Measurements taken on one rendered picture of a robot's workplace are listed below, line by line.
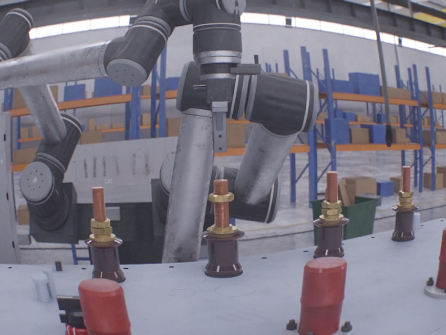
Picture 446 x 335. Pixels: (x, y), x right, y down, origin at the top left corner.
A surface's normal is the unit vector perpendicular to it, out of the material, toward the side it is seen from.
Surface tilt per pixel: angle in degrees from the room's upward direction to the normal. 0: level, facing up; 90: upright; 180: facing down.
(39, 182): 60
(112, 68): 137
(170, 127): 90
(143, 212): 90
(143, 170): 90
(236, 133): 90
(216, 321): 0
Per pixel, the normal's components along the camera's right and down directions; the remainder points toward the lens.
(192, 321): -0.03, -0.99
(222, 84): 0.04, 0.11
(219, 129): 0.05, 0.59
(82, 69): -0.39, 0.53
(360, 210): 0.58, 0.15
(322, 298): -0.22, 0.10
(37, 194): 0.12, -0.31
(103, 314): 0.26, 0.08
